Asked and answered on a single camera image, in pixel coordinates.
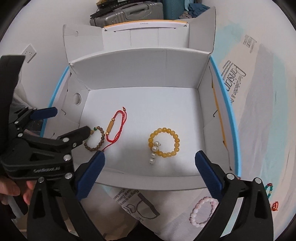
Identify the brown wooden bead bracelet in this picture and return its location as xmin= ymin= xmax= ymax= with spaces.
xmin=83 ymin=126 xmax=106 ymax=153

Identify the white pearl bracelet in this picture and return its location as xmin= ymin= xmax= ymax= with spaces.
xmin=148 ymin=141 xmax=162 ymax=165

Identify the left hand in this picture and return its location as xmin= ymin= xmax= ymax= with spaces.
xmin=0 ymin=177 xmax=36 ymax=205

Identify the white cardboard shoe box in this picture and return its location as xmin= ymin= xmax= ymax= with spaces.
xmin=41 ymin=8 xmax=241 ymax=191

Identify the grey suitcase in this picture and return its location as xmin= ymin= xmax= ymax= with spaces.
xmin=90 ymin=1 xmax=164 ymax=28

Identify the teal suitcase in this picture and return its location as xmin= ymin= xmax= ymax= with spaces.
xmin=161 ymin=0 xmax=185 ymax=20

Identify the blue cloth pile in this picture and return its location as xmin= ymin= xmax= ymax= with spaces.
xmin=179 ymin=3 xmax=210 ymax=19

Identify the pink bead bracelet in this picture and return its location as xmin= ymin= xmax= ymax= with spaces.
xmin=189 ymin=196 xmax=219 ymax=228

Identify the multicolour bead bracelet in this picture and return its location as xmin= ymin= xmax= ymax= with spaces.
xmin=264 ymin=182 xmax=273 ymax=199

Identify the white wall socket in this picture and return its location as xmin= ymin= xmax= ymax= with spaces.
xmin=22 ymin=44 xmax=37 ymax=63

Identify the yellow amber bead bracelet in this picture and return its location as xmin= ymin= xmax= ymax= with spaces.
xmin=148 ymin=126 xmax=181 ymax=159

